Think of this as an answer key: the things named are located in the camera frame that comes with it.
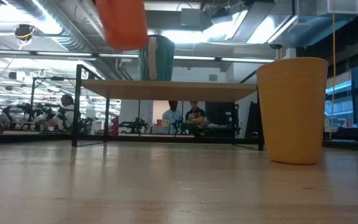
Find orange plastic mug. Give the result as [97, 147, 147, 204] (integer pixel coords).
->
[96, 0, 149, 51]

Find teal ribbed mug white handle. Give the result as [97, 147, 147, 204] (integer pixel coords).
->
[140, 34, 175, 82]

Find yellow-orange plastic cup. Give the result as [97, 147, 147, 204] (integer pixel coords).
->
[255, 57, 329, 165]

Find wooden shelf black wire legs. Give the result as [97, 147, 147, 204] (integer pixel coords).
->
[71, 64, 264, 151]

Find person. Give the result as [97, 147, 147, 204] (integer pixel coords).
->
[162, 100, 183, 134]
[54, 95, 76, 131]
[185, 101, 210, 128]

